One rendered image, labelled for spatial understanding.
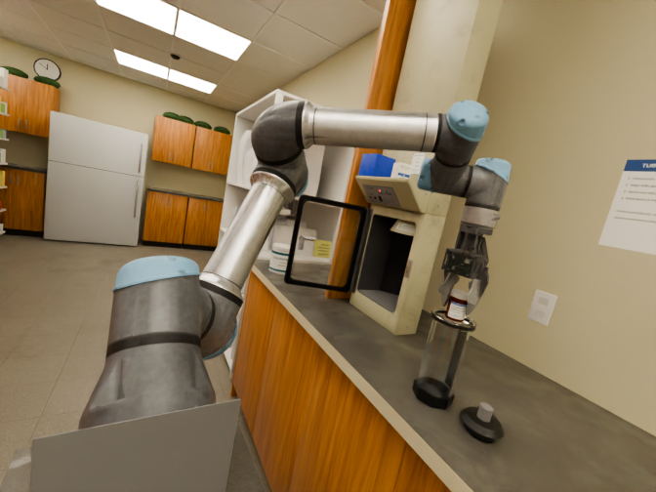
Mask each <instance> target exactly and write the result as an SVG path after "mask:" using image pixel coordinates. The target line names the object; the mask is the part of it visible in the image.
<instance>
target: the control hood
mask: <svg viewBox="0 0 656 492"><path fill-rule="evenodd" d="M355 179H356V181H357V183H358V185H359V187H360V189H361V191H362V193H363V195H364V197H365V199H366V201H367V202H368V203H373V204H378V205H383V206H389V207H393V208H398V209H404V210H409V211H415V212H420V213H426V210H427V206H428V202H429V198H430V194H431V192H430V191H426V190H422V189H419V188H418V187H417V181H415V180H411V179H401V178H385V177H369V176H355ZM363 185H377V186H387V187H392V188H393V190H394V192H395V195H396V197H397V199H398V202H399V204H400V206H401V207H398V206H393V205H388V204H382V203H377V202H371V201H370V200H369V198H368V196H367V194H366V191H365V189H364V187H363Z"/></svg>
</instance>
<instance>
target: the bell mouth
mask: <svg viewBox="0 0 656 492"><path fill-rule="evenodd" d="M415 229H416V225H415V223H413V222H408V221H404V220H400V219H398V220H397V221H396V222H395V224H394V225H393V226H392V228H391V229H390V230H391V231H395V232H398V233H402V234H406V235H411V236H414V234H415Z"/></svg>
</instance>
